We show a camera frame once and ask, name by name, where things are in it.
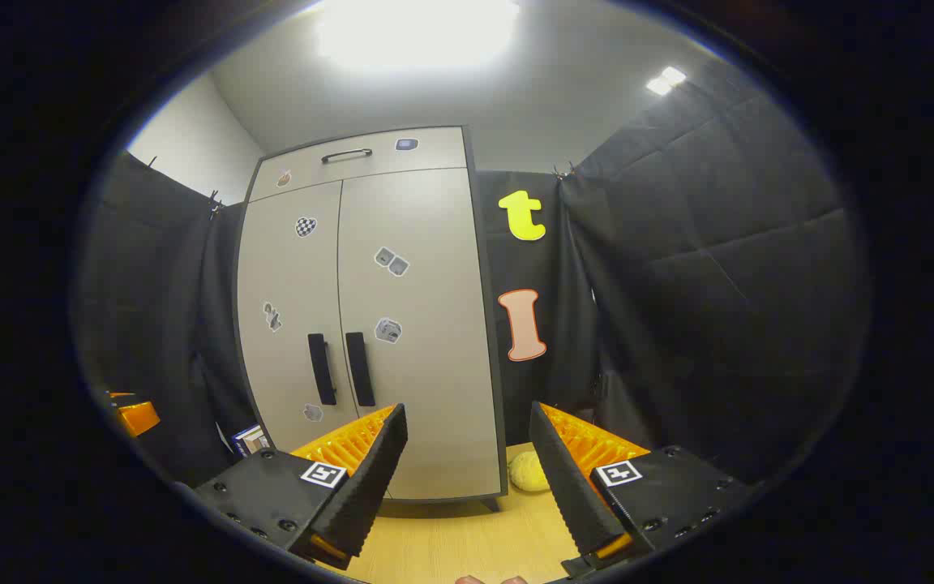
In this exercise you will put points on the yellow sponge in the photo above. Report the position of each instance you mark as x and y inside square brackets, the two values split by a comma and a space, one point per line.
[528, 473]

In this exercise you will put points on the grey cabinet door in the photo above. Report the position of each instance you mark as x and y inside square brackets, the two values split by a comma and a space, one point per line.
[289, 284]
[434, 324]

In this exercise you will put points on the black backdrop cloth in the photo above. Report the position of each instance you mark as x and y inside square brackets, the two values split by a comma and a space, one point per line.
[718, 284]

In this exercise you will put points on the grey double-door shoe cabinet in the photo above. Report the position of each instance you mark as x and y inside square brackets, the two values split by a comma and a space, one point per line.
[496, 381]

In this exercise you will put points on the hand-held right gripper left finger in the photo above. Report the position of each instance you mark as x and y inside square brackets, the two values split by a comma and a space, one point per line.
[370, 478]

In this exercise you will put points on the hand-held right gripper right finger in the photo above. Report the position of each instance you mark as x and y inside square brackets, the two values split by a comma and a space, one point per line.
[568, 487]

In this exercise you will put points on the large ceiling light panel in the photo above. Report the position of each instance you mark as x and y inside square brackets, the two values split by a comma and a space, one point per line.
[414, 32]

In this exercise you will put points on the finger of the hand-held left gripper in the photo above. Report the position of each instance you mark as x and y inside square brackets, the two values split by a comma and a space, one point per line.
[139, 418]

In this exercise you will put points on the blue spine book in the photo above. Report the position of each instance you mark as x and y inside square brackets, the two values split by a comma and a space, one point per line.
[237, 444]

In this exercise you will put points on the grey cabinet drawer front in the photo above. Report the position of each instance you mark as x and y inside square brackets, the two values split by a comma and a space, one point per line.
[378, 172]

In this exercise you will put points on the small ceiling light panel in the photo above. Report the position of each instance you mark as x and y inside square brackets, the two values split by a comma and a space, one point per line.
[666, 81]

